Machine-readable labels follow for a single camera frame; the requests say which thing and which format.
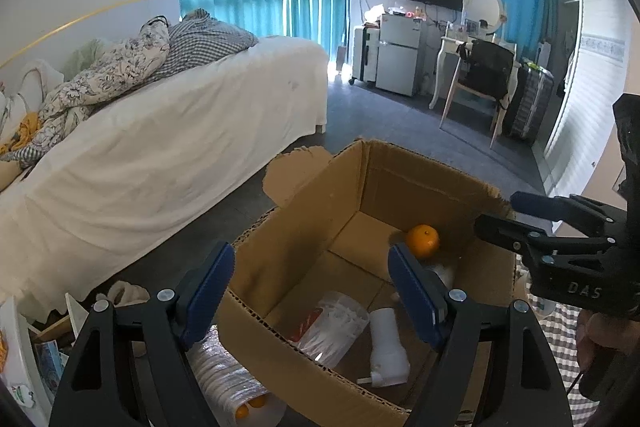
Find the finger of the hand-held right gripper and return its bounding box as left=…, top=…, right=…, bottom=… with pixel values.
left=511, top=191, right=626, bottom=238
left=474, top=213, right=611, bottom=263

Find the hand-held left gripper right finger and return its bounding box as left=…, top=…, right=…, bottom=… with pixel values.
left=387, top=242, right=573, bottom=427

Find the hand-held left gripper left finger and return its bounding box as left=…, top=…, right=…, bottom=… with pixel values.
left=50, top=241, right=236, bottom=427

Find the brown cardboard box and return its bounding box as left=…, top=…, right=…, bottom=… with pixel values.
left=217, top=138, right=531, bottom=427

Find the person's right hand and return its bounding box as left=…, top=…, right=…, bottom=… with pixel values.
left=575, top=309, right=621, bottom=370

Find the grey checked cloth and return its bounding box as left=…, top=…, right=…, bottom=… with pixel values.
left=515, top=257, right=591, bottom=427

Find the orange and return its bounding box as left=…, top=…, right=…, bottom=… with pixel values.
left=405, top=224, right=441, bottom=260

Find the white pump bottle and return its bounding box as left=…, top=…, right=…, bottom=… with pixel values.
left=357, top=307, right=412, bottom=389

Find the clear plastic bag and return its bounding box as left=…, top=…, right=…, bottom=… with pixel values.
left=186, top=324, right=288, bottom=427

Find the clear cotton swab packet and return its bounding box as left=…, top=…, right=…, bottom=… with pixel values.
left=290, top=291, right=371, bottom=369

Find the dark ribbed suitcase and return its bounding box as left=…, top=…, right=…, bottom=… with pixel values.
left=502, top=63, right=556, bottom=144

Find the wooden chair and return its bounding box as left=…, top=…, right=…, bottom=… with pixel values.
left=440, top=39, right=518, bottom=150

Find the white wardrobe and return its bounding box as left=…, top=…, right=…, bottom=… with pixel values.
left=542, top=0, right=640, bottom=198

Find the black bag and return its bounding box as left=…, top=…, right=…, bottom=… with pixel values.
left=457, top=39, right=516, bottom=100

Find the white bed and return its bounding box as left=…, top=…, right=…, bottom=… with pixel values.
left=0, top=34, right=330, bottom=323

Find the white dressing table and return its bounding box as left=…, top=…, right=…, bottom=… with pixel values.
left=429, top=34, right=506, bottom=110

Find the white nightstand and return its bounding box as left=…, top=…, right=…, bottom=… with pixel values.
left=0, top=292, right=91, bottom=427

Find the small grey fridge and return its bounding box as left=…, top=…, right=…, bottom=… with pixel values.
left=375, top=13, right=423, bottom=96

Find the oval white mirror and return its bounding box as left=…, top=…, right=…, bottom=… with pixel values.
left=462, top=0, right=502, bottom=32

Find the white suitcase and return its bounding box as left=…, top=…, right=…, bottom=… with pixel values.
left=351, top=24, right=383, bottom=85

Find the beige pillow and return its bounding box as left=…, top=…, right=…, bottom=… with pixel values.
left=0, top=157, right=23, bottom=192

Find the floral quilt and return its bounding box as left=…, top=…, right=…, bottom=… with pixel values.
left=37, top=19, right=173, bottom=138

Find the yellow cloth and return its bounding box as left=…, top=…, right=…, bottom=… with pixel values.
left=12, top=112, right=43, bottom=148

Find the grey checked blanket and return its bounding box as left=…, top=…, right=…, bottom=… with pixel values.
left=142, top=8, right=260, bottom=82

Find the pale green pillow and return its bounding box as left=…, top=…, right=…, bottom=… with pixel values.
left=62, top=39, right=118, bottom=75

